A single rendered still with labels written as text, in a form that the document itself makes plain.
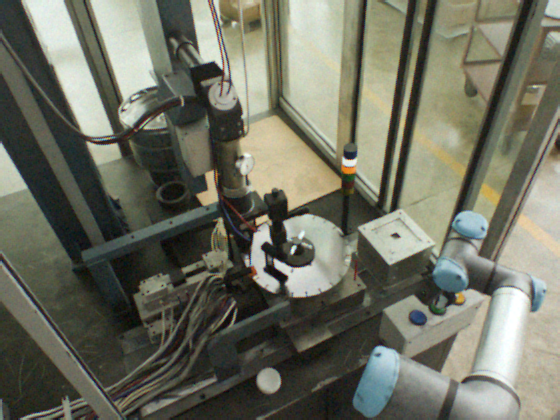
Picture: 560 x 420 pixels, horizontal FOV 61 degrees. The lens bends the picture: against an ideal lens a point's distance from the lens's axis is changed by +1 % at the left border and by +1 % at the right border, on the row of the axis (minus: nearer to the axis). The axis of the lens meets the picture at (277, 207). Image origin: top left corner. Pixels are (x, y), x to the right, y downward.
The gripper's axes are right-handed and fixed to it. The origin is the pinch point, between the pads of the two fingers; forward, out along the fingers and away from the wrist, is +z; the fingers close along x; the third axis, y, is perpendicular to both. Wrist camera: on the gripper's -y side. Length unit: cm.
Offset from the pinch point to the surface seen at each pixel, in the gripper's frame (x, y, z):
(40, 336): 12, -91, -42
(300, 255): 31.3, -26.9, -4.8
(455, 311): -3.3, 4.5, 1.6
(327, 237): 34.4, -15.5, -3.6
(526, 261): 36, 112, 92
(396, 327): 0.4, -13.2, 1.8
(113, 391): 28, -91, 15
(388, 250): 23.7, 1.0, 1.4
